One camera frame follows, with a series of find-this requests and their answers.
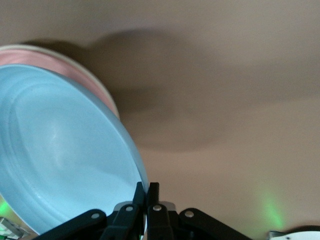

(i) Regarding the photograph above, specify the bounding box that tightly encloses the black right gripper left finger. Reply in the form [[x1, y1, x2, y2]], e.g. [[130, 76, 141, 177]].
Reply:
[[37, 181, 146, 240]]

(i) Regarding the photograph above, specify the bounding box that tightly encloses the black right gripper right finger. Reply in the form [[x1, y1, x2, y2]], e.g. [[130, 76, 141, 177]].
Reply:
[[147, 182, 253, 240]]

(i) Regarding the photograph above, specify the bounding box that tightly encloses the brown table cloth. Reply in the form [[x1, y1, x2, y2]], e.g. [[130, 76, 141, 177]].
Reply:
[[0, 0, 320, 240]]

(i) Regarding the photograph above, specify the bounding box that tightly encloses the pink plate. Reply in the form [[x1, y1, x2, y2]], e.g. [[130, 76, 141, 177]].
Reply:
[[0, 48, 120, 118]]

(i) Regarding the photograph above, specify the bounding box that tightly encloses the beige plate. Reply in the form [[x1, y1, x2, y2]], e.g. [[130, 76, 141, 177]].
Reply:
[[0, 44, 121, 118]]

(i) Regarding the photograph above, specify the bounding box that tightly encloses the light blue plate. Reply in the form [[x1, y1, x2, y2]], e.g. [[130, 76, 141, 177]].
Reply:
[[0, 64, 149, 236]]

